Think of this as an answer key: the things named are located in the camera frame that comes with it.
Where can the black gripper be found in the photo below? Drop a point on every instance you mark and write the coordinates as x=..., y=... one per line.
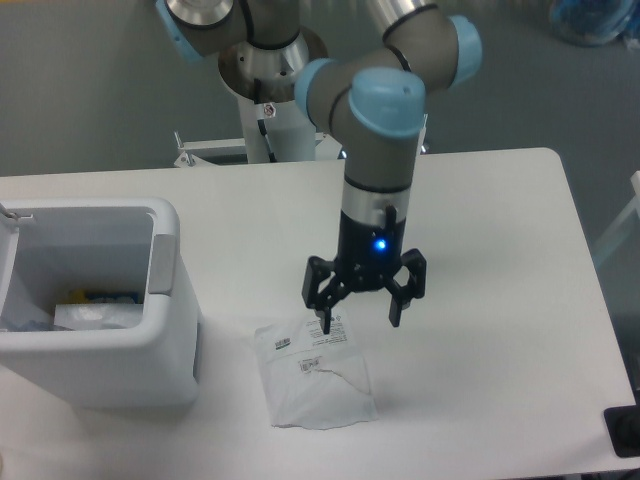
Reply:
x=368, y=258

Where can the crushed clear plastic bottle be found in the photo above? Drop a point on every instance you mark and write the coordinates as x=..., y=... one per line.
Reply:
x=25, y=317

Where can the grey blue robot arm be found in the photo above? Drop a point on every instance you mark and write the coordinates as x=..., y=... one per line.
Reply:
x=288, y=90

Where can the yellow trash in bin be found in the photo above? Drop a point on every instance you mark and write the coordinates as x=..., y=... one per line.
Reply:
x=77, y=296

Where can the white open trash can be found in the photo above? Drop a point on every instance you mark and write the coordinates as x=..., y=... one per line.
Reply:
x=119, y=250

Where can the clear plastic wrapper bag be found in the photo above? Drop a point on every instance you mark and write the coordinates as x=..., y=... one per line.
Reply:
x=313, y=380

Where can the white paper in bin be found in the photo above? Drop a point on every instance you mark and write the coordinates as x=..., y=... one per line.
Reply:
x=98, y=316

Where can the black clamp at table edge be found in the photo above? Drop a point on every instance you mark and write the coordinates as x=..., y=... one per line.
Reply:
x=623, y=426

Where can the blue bag on floor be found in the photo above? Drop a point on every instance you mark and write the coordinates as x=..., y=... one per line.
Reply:
x=593, y=23

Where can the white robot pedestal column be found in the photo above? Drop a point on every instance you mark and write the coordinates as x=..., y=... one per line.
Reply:
x=276, y=132

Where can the white pedestal base frame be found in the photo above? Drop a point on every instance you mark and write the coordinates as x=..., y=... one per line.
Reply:
x=233, y=151

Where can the white frame at right edge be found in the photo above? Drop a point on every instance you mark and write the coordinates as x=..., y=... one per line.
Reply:
x=619, y=229

